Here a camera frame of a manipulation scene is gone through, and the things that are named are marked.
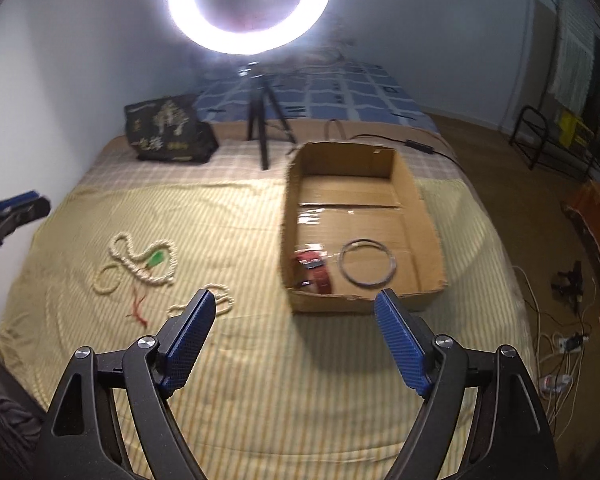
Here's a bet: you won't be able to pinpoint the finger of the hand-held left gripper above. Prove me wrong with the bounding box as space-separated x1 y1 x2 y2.
0 190 41 214
0 198 51 256

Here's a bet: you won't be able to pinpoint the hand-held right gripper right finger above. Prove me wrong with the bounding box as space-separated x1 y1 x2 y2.
374 287 559 480

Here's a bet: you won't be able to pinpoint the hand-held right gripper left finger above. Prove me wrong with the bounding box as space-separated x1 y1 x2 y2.
39 287 216 480

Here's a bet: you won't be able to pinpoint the small cream bead bracelet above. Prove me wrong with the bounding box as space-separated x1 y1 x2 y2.
167 282 235 319

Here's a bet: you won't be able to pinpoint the long cream bead necklace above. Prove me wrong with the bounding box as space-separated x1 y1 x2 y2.
92 232 179 328

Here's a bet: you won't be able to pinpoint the cardboard box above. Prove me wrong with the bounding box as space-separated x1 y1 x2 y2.
279 141 447 316

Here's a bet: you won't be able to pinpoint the silver bangle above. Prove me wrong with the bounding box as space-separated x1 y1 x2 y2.
339 238 397 289

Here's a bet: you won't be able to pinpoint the yellow striped blanket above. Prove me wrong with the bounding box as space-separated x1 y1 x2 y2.
0 179 539 480

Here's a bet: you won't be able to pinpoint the white plug adapter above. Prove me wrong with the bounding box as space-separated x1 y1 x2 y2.
539 374 572 394

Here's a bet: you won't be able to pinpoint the black printed bag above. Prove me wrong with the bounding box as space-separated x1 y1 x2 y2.
123 95 220 165

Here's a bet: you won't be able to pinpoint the checkered bed sheet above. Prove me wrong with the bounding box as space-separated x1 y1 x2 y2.
77 119 467 197

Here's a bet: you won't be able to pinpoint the power strip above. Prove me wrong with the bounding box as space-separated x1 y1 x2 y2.
556 332 591 354

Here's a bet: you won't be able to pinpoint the black clamp tool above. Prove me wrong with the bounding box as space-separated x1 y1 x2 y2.
552 260 586 307

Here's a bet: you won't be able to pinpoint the dark striped cloth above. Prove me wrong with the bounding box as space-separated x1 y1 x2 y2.
0 379 37 480

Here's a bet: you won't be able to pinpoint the black tripod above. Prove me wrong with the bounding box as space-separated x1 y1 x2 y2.
237 62 297 171

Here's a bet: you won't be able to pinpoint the orange covered furniture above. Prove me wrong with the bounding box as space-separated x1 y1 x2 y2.
561 181 600 331

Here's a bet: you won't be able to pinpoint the black metal rack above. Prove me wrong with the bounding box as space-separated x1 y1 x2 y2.
509 105 600 182

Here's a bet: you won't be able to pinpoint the blue patterned blanket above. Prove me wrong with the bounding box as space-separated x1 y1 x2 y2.
195 59 444 134

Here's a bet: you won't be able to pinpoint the yellow box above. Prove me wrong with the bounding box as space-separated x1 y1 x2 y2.
557 112 594 149

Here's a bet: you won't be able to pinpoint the white knit hanging cloth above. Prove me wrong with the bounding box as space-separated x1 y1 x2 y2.
547 0 597 112

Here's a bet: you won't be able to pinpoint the red strap watch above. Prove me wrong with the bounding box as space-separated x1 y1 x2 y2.
293 247 335 295

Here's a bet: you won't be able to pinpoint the white cables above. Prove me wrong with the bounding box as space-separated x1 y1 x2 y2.
512 265 600 442

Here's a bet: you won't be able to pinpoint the black cable with controller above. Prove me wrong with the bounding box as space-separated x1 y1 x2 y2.
324 118 462 167

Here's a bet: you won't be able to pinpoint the white ring light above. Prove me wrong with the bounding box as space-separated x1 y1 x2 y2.
166 0 334 56

